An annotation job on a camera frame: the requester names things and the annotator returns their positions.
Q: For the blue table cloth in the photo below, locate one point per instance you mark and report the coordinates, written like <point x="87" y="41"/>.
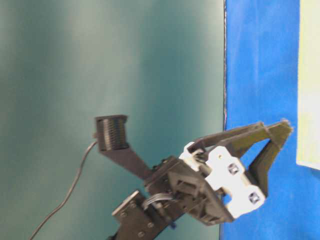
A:
<point x="262" y="45"/>

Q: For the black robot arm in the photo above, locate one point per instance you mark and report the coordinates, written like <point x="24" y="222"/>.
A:
<point x="137" y="224"/>

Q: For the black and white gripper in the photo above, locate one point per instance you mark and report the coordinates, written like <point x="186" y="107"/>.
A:
<point x="212" y="185"/>

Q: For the yellow-green towel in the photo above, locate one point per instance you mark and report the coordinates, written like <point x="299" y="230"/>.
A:
<point x="308" y="91"/>

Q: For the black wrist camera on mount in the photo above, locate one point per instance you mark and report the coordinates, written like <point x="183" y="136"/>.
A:
<point x="112" y="143"/>

